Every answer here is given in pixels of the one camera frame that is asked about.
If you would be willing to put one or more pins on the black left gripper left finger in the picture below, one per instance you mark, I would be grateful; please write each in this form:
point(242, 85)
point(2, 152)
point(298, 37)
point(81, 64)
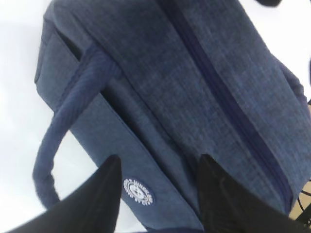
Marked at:
point(92, 208)

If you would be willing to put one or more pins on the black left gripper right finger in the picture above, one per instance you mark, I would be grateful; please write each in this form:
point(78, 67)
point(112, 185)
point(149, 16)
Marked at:
point(227, 207)

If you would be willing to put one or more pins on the navy blue lunch bag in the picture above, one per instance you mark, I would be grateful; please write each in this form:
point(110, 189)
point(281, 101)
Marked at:
point(160, 83)

